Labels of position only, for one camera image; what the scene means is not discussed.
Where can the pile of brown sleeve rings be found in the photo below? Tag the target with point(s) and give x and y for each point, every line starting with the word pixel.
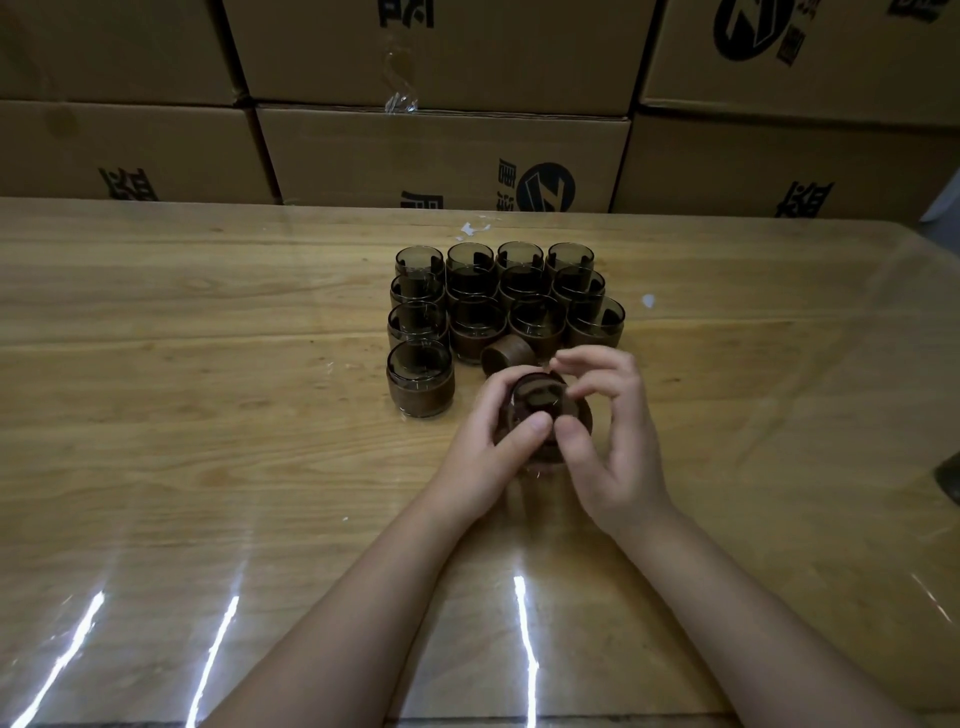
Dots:
pixel 514 351

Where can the person's left forearm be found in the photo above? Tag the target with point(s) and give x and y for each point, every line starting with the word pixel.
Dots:
pixel 337 637

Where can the cluster of smoky glass cups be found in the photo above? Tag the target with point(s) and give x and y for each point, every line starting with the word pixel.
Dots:
pixel 951 480

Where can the smoky tinted glass cup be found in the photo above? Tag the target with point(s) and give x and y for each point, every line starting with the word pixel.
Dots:
pixel 418 358
pixel 525 278
pixel 537 310
pixel 478 311
pixel 472 280
pixel 416 286
pixel 551 401
pixel 417 318
pixel 595 312
pixel 470 252
pixel 570 252
pixel 419 256
pixel 578 280
pixel 520 250

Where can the person's right hand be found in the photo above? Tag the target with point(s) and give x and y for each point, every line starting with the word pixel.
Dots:
pixel 630 480

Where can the stack of brown cardboard boxes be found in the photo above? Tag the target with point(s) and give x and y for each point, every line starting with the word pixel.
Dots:
pixel 435 157

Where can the person's right forearm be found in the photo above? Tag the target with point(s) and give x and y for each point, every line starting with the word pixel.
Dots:
pixel 765 637

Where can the white paper scrap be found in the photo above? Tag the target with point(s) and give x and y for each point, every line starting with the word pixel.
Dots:
pixel 469 229

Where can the person's left hand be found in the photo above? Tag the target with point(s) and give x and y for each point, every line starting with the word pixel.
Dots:
pixel 480 465

